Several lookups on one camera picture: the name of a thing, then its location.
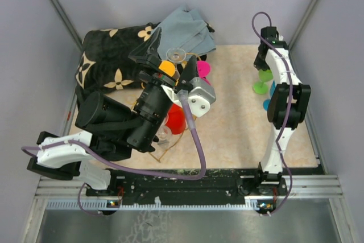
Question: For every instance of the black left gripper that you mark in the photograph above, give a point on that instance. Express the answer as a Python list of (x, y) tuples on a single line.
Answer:
[(148, 54)]

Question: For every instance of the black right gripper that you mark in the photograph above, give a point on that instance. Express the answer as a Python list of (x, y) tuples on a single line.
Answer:
[(259, 65)]

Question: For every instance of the yellow wine glass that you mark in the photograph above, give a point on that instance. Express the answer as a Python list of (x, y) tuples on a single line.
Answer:
[(169, 69)]

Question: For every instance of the green wine glass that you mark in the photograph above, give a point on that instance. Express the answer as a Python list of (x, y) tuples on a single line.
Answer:
[(261, 86)]

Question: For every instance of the blue wine glass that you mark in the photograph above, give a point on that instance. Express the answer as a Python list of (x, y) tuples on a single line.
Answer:
[(271, 92)]

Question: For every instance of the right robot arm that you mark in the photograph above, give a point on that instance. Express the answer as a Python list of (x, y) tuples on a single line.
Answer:
[(286, 109)]

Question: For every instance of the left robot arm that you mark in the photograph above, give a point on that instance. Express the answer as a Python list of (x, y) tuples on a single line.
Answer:
[(110, 131)]

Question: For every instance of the clear wine glass back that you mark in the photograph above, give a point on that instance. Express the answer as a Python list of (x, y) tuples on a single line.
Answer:
[(176, 56)]

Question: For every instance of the clear wine glass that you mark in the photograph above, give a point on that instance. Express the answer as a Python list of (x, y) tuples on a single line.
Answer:
[(164, 136), (176, 56)]

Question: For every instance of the magenta wine glass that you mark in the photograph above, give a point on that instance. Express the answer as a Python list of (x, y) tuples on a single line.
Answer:
[(203, 68)]

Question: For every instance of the red wine glass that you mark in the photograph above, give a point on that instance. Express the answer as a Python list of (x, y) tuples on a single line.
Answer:
[(176, 120)]

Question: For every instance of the clear wine glass front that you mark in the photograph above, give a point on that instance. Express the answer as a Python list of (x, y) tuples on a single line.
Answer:
[(164, 136)]

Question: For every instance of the grey blue folded cloth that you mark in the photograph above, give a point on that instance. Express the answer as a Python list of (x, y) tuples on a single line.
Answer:
[(186, 29)]

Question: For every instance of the black cream flower blanket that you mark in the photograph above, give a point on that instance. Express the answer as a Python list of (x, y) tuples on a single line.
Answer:
[(105, 65)]

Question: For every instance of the gold wire glass rack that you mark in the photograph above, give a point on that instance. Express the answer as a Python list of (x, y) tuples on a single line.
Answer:
[(174, 141)]

